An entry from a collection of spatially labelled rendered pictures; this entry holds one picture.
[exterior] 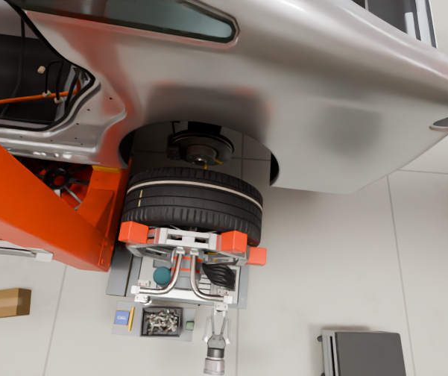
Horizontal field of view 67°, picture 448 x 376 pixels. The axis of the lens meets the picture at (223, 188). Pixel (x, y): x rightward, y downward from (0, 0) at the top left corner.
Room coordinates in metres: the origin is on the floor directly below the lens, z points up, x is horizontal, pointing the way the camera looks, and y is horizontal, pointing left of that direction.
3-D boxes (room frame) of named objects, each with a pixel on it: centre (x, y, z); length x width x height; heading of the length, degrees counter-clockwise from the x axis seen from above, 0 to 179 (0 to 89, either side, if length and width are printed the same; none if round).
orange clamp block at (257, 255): (0.31, -0.22, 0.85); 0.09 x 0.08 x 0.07; 96
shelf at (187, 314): (-0.08, 0.21, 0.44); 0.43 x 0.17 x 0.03; 96
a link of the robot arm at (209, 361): (-0.18, -0.13, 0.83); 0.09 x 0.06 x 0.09; 96
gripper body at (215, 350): (-0.11, -0.12, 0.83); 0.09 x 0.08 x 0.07; 6
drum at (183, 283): (0.20, 0.09, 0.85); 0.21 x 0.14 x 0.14; 6
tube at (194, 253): (0.16, -0.02, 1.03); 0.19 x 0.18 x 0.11; 6
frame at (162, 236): (0.27, 0.09, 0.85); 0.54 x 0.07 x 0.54; 96
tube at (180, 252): (0.14, 0.18, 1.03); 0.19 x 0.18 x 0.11; 6
